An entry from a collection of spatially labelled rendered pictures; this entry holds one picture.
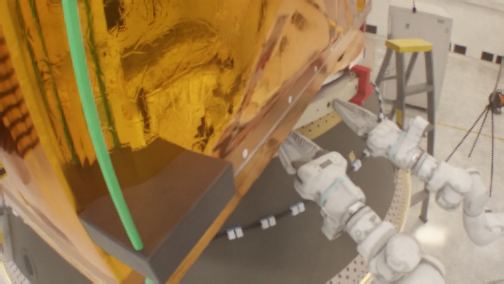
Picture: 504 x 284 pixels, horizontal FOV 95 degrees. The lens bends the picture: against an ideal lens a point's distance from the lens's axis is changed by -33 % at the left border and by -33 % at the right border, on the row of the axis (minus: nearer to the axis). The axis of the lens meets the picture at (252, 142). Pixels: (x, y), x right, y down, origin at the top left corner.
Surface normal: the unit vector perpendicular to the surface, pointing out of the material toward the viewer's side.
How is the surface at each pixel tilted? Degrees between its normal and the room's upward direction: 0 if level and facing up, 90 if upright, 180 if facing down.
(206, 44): 90
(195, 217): 90
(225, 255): 62
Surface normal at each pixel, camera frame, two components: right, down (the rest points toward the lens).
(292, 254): 0.40, 0.03
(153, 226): -0.04, -0.83
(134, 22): 0.85, 0.22
